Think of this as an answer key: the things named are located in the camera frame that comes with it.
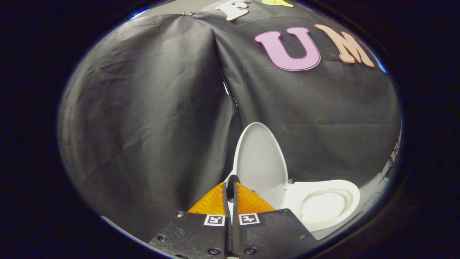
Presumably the black backdrop cloth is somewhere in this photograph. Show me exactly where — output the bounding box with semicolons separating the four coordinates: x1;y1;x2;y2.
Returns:
57;0;402;243

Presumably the white toilet lid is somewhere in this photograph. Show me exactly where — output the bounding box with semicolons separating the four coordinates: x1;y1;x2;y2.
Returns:
225;122;289;211

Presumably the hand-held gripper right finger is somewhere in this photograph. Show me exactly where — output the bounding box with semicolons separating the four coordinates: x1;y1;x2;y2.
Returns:
232;182;320;259

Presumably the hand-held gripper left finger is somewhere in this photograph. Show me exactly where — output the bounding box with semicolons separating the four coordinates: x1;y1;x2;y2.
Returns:
148;182;232;259

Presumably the white toilet seat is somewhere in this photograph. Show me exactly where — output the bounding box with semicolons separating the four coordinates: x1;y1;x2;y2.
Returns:
287;179;361;232

